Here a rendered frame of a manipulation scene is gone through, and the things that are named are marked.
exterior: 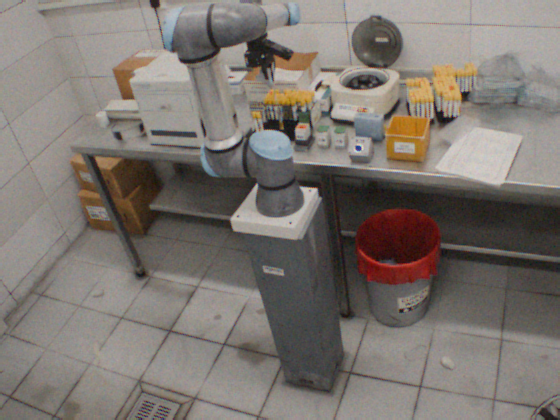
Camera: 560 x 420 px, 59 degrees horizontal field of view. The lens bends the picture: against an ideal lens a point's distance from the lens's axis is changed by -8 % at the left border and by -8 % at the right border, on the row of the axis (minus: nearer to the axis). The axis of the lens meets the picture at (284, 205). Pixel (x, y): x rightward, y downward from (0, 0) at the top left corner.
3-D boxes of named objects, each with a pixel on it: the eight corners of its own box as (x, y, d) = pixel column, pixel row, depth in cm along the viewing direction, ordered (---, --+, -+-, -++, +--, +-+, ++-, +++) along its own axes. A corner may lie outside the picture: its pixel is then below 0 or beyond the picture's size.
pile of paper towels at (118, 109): (101, 118, 243) (98, 110, 241) (114, 107, 251) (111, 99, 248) (143, 119, 234) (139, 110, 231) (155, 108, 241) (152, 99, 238)
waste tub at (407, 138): (385, 159, 180) (384, 134, 174) (394, 138, 189) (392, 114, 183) (424, 163, 175) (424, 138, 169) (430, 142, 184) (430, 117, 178)
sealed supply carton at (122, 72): (122, 101, 254) (110, 68, 243) (151, 80, 270) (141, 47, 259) (169, 105, 240) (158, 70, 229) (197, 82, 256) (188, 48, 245)
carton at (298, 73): (248, 111, 223) (241, 79, 213) (273, 80, 243) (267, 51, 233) (303, 113, 214) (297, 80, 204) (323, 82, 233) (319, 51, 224)
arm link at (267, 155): (290, 187, 152) (284, 146, 145) (246, 186, 156) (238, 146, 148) (299, 165, 162) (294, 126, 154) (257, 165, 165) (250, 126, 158)
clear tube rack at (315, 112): (265, 125, 211) (262, 110, 206) (274, 113, 218) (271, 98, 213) (313, 128, 203) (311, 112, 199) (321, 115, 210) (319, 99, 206)
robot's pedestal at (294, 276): (330, 392, 210) (301, 238, 156) (285, 382, 218) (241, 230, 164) (344, 354, 224) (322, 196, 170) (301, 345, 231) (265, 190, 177)
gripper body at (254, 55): (255, 60, 191) (248, 30, 183) (276, 60, 188) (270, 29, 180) (246, 69, 185) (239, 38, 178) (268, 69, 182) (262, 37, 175)
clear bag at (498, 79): (469, 105, 199) (470, 62, 188) (462, 85, 213) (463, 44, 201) (533, 102, 195) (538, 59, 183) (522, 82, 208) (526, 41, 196)
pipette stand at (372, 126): (354, 142, 191) (352, 118, 185) (360, 132, 196) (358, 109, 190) (380, 146, 187) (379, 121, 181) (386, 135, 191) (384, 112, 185)
